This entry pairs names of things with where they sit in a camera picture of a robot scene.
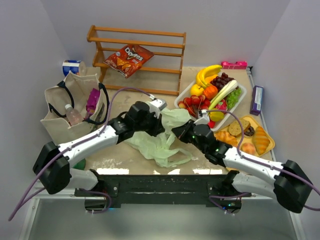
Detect red apple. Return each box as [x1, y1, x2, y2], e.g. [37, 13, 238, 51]
[208, 120, 216, 129]

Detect Doritos chip bag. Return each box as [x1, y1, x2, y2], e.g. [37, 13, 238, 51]
[104, 44, 155, 79]

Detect brown bread slice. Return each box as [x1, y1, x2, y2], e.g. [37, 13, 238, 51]
[228, 118, 251, 138]

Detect green grapes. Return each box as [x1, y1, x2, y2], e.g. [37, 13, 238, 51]
[226, 87, 242, 110]

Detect wooden shelf rack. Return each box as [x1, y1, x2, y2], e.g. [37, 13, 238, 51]
[86, 25, 187, 96]

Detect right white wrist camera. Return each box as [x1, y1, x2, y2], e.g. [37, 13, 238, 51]
[194, 109, 210, 125]

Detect dark red grapes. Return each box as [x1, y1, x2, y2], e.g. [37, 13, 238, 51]
[210, 72, 234, 91]

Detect purple box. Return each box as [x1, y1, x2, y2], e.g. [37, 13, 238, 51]
[249, 85, 264, 116]

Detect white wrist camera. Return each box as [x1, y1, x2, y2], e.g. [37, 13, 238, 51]
[194, 109, 210, 125]
[147, 98, 167, 119]

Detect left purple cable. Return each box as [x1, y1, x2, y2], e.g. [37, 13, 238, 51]
[7, 86, 157, 222]

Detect light green plastic bag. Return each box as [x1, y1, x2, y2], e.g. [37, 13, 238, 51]
[125, 108, 192, 168]

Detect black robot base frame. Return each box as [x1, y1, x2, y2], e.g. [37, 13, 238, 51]
[74, 171, 242, 214]

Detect small orange pumpkin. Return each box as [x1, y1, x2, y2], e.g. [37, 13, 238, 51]
[203, 85, 219, 101]

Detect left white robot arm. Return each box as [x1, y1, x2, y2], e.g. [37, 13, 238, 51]
[33, 99, 167, 195]

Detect green cloth bundle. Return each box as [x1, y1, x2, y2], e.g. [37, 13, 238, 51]
[73, 159, 86, 170]

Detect white fruit tray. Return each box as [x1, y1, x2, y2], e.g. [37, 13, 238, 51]
[174, 80, 247, 132]

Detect pink box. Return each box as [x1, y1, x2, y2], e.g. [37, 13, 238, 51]
[220, 61, 248, 70]

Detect round peach bun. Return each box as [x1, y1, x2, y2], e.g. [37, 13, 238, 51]
[241, 142, 256, 155]

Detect blue white can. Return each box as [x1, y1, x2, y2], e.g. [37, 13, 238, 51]
[62, 60, 86, 76]

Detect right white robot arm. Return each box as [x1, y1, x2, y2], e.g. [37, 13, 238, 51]
[172, 120, 313, 213]

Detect chocolate donut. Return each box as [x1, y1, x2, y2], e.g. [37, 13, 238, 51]
[244, 126, 255, 137]

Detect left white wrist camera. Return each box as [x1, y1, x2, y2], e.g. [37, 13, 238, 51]
[147, 98, 167, 119]

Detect pink dragon fruit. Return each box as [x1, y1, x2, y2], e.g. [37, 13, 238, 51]
[215, 99, 228, 111]

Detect red cherries pile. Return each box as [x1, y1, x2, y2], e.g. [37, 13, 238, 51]
[177, 94, 211, 118]

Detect green celery stalk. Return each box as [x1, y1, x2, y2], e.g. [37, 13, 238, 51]
[208, 80, 238, 110]

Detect beige canvas tote bag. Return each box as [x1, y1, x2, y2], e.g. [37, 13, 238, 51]
[40, 71, 110, 145]

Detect bundt cake ring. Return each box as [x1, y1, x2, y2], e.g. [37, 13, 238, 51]
[214, 130, 238, 148]

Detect yellow star fruit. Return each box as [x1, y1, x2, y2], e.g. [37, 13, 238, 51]
[208, 111, 225, 122]

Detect yellow bread tray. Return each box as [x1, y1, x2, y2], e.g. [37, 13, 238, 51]
[214, 115, 275, 157]

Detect yellow apple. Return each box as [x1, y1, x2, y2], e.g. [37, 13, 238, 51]
[189, 84, 204, 97]

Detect yellow banana bunch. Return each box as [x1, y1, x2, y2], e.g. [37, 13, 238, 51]
[195, 64, 222, 89]

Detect purple snack bag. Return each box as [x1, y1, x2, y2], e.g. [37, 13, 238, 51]
[85, 88, 100, 115]

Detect clear plastic water bottle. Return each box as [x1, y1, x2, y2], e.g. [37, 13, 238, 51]
[64, 104, 84, 126]

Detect golden croissant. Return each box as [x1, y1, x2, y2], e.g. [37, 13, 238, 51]
[252, 126, 271, 155]

